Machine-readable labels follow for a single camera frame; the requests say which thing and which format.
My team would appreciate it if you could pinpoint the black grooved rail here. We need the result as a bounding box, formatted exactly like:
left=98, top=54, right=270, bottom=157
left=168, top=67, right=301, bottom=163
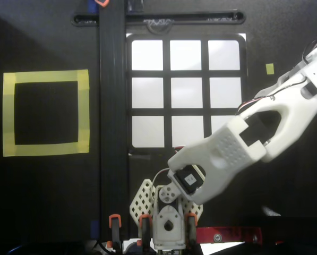
left=98, top=0, right=129, bottom=240

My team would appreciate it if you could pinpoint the white perforated base plate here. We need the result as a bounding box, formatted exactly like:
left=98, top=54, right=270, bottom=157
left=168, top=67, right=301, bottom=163
left=128, top=179, right=204, bottom=226

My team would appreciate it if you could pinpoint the red bracket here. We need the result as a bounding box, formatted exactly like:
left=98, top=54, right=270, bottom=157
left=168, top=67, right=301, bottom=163
left=196, top=226, right=262, bottom=244

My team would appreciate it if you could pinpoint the yellow tape square outline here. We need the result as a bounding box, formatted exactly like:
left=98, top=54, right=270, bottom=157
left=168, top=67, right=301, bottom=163
left=3, top=69, right=90, bottom=157

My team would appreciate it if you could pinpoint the black white arm cable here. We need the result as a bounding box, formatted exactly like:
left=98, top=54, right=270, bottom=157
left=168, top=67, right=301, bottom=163
left=236, top=79, right=310, bottom=115

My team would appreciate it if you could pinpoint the black slotted bar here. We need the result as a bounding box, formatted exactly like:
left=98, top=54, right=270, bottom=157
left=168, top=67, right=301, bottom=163
left=71, top=10, right=246, bottom=34

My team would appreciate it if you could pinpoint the black white grid mat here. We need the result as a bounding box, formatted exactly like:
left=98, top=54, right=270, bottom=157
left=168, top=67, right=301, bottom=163
left=125, top=33, right=248, bottom=156

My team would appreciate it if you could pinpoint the red black white servo cable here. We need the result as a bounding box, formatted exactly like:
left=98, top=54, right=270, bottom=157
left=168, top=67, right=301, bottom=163
left=303, top=36, right=317, bottom=64

